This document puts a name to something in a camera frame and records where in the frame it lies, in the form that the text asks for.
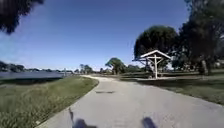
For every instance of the blue lake water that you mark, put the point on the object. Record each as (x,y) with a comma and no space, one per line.
(30,74)

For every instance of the large tall dark tree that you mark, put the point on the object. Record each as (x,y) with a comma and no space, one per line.
(203,30)

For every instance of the distant tree line across water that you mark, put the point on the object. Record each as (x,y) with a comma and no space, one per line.
(13,68)

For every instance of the small distant trees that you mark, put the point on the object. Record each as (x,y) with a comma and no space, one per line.
(85,69)

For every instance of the grass verge beside water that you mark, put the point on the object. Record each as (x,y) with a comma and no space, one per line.
(33,100)

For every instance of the distant spreading tree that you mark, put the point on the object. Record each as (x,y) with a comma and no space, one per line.
(115,63)

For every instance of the dark flat cover in path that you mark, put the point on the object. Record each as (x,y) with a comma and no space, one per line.
(100,92)
(110,92)

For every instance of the white roofed shelter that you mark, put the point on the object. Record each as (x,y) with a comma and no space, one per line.
(155,55)

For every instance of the pale concrete path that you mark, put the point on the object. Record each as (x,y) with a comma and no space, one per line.
(126,103)

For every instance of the dark overhanging tree foliage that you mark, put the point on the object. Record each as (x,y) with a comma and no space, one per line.
(13,11)

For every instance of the round dark tree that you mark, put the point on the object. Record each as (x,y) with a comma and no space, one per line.
(155,38)

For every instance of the grass field with trees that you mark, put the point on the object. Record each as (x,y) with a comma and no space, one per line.
(200,87)

